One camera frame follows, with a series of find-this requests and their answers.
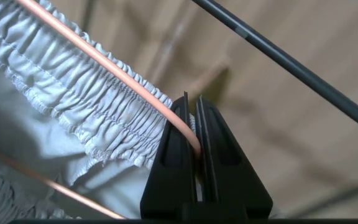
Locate pale grey shorts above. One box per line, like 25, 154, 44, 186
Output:
0, 0, 197, 220

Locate beige curtain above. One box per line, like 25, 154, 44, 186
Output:
48, 0, 358, 218

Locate black clothes rack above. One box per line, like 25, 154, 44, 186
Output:
191, 0, 358, 138

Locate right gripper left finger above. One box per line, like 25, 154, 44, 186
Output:
140, 91, 200, 220

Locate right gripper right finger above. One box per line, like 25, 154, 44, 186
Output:
194, 95, 273, 220

